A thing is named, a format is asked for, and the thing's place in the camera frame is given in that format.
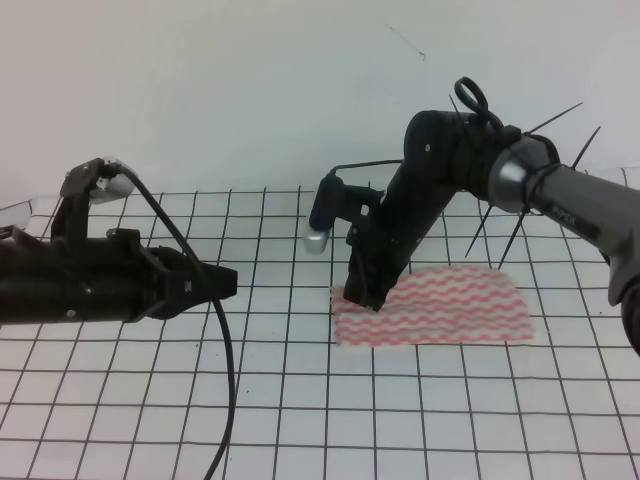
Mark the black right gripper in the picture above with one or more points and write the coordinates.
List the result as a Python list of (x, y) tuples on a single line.
[(385, 239)]

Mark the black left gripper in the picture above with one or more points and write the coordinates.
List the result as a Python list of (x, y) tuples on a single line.
[(116, 278)]

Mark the pink wavy striped towel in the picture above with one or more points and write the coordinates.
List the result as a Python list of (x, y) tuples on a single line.
[(443, 304)]

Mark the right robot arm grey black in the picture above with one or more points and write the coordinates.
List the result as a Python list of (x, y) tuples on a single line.
[(515, 171)]

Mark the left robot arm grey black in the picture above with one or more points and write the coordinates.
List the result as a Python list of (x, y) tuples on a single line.
[(26, 265)]

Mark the white black grid tablecloth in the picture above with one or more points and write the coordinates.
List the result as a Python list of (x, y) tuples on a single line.
[(149, 400)]

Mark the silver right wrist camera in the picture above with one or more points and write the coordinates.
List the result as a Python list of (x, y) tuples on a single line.
[(336, 200)]

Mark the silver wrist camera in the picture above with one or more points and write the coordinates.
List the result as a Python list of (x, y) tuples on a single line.
[(336, 200), (97, 181)]

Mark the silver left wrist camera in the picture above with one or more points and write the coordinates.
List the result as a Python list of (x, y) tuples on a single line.
[(97, 181)]

